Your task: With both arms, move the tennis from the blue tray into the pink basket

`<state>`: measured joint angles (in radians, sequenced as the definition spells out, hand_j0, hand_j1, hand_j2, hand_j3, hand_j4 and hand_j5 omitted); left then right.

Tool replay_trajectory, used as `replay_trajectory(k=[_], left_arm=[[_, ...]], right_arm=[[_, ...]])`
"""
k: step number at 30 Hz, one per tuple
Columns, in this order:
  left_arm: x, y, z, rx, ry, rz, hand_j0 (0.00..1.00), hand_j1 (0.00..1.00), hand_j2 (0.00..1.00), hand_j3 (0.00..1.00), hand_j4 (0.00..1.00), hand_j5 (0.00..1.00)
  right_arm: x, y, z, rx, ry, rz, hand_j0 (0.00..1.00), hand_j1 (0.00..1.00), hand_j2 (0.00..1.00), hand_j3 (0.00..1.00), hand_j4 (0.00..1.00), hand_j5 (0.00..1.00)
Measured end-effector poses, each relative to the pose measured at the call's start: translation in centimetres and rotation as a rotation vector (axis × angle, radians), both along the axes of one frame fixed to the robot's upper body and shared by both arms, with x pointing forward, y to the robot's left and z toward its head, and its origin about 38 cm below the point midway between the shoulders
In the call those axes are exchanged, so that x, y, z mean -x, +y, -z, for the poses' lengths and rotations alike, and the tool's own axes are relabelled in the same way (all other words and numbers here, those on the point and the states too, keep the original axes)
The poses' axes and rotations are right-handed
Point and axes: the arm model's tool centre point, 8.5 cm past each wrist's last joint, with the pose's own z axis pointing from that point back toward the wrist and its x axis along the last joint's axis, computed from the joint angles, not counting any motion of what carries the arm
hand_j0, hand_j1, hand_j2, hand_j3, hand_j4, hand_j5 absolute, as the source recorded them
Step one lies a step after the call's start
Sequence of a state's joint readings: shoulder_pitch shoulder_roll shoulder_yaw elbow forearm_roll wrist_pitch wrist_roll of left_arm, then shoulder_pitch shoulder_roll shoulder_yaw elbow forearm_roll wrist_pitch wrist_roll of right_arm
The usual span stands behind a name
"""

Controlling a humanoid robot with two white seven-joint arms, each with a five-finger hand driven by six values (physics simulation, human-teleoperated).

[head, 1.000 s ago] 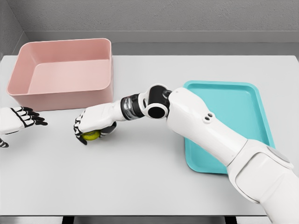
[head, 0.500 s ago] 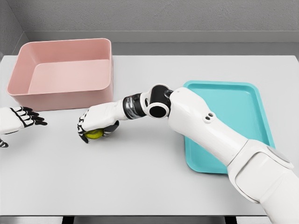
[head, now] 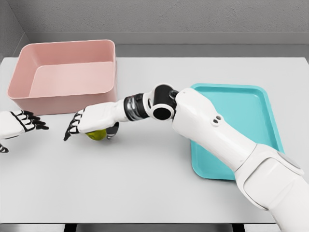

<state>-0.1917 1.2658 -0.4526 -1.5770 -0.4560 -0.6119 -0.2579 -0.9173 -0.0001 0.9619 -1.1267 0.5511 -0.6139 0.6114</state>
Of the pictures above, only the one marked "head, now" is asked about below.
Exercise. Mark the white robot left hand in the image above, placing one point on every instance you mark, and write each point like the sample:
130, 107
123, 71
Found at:
12, 123

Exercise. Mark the pink rectangular basket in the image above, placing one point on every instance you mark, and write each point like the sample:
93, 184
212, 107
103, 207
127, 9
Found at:
60, 62

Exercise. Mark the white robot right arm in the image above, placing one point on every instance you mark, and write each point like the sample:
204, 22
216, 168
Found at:
217, 125

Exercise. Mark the blue rectangular tray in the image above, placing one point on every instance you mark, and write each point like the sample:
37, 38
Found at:
241, 108

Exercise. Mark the yellow-green tennis ball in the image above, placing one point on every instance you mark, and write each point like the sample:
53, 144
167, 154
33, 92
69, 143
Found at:
96, 135

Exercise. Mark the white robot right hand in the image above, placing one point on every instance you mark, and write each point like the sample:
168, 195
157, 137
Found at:
96, 116

